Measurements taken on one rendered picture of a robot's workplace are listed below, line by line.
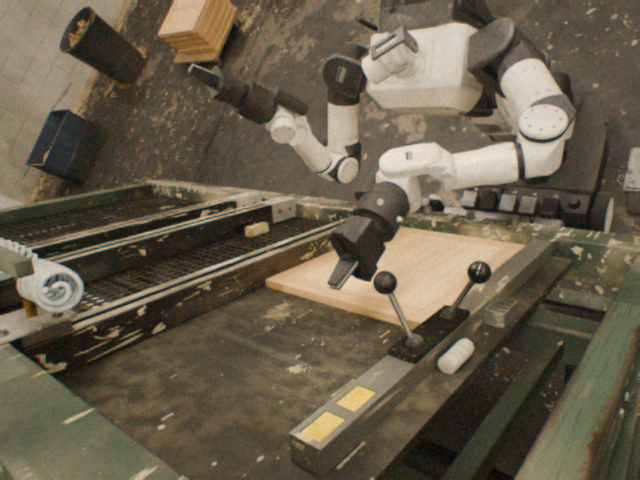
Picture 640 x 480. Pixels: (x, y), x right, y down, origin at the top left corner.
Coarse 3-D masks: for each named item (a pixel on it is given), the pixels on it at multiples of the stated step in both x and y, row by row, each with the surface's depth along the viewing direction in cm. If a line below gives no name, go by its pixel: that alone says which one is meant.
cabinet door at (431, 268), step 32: (320, 256) 128; (384, 256) 127; (416, 256) 125; (448, 256) 124; (480, 256) 123; (288, 288) 109; (320, 288) 107; (352, 288) 107; (416, 288) 105; (448, 288) 104; (384, 320) 94; (416, 320) 90
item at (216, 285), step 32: (32, 256) 77; (256, 256) 115; (288, 256) 119; (160, 288) 97; (192, 288) 98; (224, 288) 104; (256, 288) 112; (0, 320) 76; (32, 320) 76; (64, 320) 77; (96, 320) 83; (128, 320) 88; (160, 320) 93; (32, 352) 75; (64, 352) 79; (96, 352) 84
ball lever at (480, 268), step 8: (472, 264) 78; (480, 264) 77; (472, 272) 77; (480, 272) 77; (488, 272) 77; (472, 280) 78; (480, 280) 77; (464, 288) 80; (464, 296) 81; (456, 304) 82; (448, 312) 83
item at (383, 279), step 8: (384, 272) 75; (376, 280) 75; (384, 280) 74; (392, 280) 74; (376, 288) 75; (384, 288) 74; (392, 288) 74; (392, 296) 75; (392, 304) 75; (400, 312) 75; (400, 320) 75; (408, 328) 75; (408, 336) 75; (416, 336) 75; (408, 344) 74; (416, 344) 74
